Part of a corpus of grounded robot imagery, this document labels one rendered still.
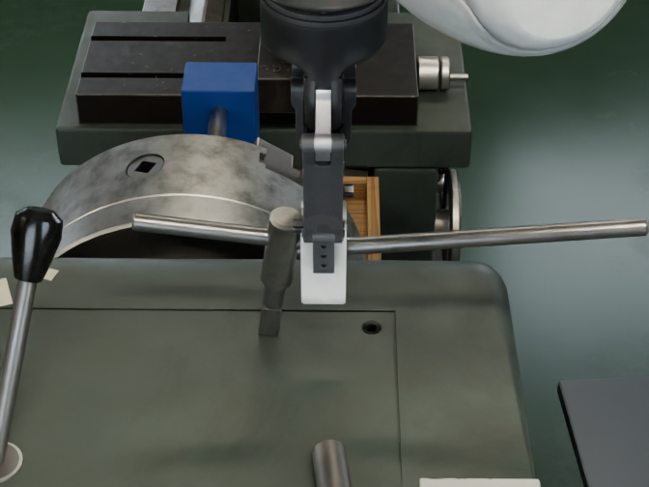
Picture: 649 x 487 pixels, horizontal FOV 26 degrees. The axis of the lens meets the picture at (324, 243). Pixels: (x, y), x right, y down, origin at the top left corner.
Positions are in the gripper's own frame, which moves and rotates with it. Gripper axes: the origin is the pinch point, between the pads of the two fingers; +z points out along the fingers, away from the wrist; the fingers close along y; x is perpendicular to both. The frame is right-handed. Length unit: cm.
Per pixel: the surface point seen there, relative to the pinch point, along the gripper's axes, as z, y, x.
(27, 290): -2.1, -6.4, 18.5
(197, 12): 48, 115, 21
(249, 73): 23, 58, 9
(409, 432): 8.2, -8.5, -5.7
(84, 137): 43, 74, 31
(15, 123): 134, 210, 77
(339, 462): 6.1, -13.1, -1.2
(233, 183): 10.5, 21.8, 7.8
